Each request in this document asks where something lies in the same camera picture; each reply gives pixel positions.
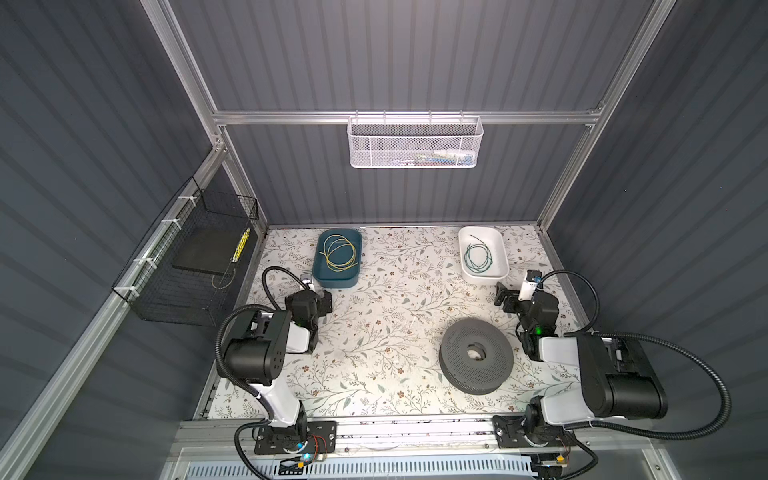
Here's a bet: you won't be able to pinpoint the green cable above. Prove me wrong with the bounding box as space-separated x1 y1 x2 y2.
463 235 494 276

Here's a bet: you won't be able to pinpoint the grey perforated cable spool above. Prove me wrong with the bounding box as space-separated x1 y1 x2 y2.
438 317 514 396

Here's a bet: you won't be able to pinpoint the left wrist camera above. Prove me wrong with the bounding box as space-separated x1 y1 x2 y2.
300 272 317 292

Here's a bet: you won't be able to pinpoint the yellow marker in basket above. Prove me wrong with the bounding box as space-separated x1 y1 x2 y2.
231 227 251 263

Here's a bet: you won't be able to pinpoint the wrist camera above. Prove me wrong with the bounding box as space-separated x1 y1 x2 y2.
518 270 543 301
300 272 317 292

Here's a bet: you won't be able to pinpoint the black wire basket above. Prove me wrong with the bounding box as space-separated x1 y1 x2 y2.
113 181 260 327

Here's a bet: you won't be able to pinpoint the yellow cable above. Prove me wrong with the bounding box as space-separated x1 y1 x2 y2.
319 233 359 273

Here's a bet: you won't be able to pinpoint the items in white basket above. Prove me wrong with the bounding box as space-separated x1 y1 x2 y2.
381 149 476 167

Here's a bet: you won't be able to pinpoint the floral table mat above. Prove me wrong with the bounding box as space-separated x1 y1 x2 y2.
248 225 578 417

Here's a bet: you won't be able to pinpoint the white wire mesh basket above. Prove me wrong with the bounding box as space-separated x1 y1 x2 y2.
346 115 484 169

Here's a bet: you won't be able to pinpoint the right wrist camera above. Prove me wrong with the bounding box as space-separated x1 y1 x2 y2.
518 270 543 301

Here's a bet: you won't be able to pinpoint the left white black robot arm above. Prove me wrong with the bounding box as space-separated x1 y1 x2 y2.
214 266 337 466

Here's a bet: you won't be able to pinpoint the teal plastic tray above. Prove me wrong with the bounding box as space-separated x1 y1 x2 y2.
312 228 363 289

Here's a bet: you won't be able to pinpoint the black pad in basket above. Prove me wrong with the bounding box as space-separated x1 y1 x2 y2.
172 228 242 275

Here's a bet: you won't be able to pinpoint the white plastic tray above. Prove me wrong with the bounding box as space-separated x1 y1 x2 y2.
458 226 510 286

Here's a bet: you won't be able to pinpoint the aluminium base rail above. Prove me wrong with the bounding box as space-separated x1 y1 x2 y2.
173 413 655 463

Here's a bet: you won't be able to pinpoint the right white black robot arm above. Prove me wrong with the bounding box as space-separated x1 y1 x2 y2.
493 270 733 448

